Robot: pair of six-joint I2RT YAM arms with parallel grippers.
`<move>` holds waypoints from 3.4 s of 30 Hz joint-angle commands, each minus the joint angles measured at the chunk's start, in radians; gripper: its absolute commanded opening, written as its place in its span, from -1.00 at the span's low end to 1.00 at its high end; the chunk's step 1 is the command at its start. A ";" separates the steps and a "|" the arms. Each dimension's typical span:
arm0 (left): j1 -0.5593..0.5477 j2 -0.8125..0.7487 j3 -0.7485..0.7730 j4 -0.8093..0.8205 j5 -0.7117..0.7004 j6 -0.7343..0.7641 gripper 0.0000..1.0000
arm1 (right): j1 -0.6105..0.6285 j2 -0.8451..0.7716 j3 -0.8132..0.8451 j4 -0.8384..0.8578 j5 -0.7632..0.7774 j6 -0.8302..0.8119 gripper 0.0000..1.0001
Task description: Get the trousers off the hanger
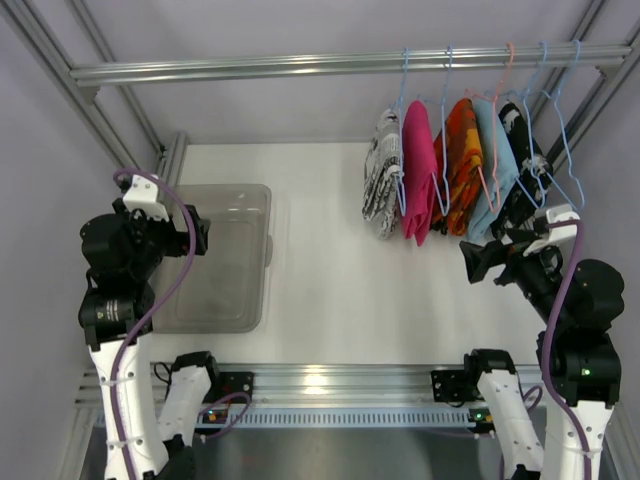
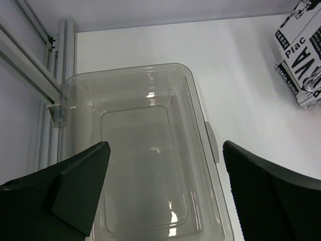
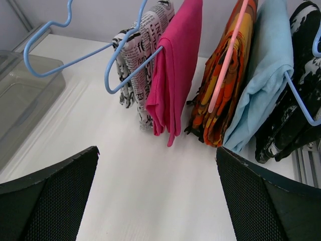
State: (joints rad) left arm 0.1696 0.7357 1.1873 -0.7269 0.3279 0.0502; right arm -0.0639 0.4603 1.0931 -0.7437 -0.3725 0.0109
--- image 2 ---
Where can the black white newsprint trousers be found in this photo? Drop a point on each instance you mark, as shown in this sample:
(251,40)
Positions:
(298,41)

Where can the aluminium frame post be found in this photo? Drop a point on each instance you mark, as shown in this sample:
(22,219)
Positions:
(35,65)

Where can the clear plastic storage bin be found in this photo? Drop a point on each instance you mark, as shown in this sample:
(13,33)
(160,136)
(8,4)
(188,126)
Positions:
(162,181)

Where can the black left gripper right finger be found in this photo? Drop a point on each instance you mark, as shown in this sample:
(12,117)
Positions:
(272,202)

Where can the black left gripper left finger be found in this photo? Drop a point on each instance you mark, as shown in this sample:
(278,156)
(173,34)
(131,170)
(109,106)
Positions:
(58,202)

